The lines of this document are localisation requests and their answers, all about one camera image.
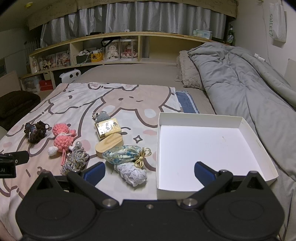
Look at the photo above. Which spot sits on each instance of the tissue box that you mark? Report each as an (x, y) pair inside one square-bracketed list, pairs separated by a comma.
[(202, 34)]

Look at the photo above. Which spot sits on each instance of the grey bed mattress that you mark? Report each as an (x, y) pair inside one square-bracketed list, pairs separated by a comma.
[(138, 74)]

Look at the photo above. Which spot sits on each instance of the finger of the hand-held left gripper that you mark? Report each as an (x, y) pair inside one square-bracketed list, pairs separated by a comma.
[(19, 157)]

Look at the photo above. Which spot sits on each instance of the wooden headboard shelf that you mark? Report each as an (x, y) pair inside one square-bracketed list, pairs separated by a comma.
[(143, 36)]

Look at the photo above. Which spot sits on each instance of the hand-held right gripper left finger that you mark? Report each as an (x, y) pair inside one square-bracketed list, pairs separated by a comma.
[(94, 173)]

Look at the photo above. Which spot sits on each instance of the oval wooden block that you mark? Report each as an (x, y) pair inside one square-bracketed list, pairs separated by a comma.
[(108, 144)]

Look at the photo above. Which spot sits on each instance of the framed picture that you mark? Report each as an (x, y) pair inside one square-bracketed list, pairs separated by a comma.
[(63, 58), (49, 60)]

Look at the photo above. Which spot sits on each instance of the clear storage bin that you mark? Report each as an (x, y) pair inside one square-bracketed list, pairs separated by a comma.
[(31, 83)]

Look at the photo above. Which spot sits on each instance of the white paper bag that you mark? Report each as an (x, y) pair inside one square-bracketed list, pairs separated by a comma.
[(276, 20)]

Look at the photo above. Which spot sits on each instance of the green glass bottle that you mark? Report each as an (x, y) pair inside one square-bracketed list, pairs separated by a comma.
[(230, 37)]

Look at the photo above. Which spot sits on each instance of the blue towel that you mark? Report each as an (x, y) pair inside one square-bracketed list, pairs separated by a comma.
[(187, 102)]

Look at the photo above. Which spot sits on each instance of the white plastic device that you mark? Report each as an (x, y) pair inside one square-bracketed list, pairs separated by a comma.
[(69, 77)]

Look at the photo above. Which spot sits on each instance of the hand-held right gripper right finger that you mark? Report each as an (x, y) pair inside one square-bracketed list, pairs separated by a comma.
[(203, 173)]

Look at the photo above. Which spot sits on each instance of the gold card box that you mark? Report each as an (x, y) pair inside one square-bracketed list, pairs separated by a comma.
[(107, 128)]

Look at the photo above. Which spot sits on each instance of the beige fuzzy pillow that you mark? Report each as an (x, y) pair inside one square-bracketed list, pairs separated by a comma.
[(188, 69)]

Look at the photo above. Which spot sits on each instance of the red box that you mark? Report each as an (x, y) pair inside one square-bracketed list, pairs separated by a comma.
[(46, 85)]

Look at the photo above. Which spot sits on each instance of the white wall plug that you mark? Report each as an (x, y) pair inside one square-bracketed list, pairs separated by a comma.
[(259, 57)]

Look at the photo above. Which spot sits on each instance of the pink crochet doll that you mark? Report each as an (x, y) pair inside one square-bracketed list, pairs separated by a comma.
[(62, 139)]

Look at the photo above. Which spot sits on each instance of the cartoon printed blanket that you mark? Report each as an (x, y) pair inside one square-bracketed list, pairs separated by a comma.
[(69, 109)]

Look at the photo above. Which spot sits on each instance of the dark brown crochet toy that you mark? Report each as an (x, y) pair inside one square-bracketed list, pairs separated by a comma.
[(35, 132)]

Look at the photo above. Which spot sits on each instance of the beige cardboard panel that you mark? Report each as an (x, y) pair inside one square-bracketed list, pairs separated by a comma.
[(9, 83)]

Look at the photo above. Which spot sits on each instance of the white shallow cardboard box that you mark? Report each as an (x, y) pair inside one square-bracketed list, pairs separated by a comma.
[(196, 146)]

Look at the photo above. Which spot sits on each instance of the grey crochet mouse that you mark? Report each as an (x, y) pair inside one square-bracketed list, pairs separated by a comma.
[(101, 116)]

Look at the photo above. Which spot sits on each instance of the dark brown cushion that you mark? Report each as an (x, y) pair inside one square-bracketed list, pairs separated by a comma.
[(16, 104)]

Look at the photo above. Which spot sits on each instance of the light grey crochet toy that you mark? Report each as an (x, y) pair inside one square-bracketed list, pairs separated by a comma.
[(131, 173)]

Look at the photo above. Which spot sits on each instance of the yellow container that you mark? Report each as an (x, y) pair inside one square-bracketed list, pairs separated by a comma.
[(97, 58)]

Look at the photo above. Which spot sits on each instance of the grey duvet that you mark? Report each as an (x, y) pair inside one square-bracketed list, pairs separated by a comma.
[(235, 81)]

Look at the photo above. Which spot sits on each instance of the doll in clear case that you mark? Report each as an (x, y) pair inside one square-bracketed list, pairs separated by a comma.
[(129, 50), (112, 52)]

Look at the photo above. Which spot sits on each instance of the grey curtain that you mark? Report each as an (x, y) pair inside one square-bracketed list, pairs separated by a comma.
[(138, 20)]

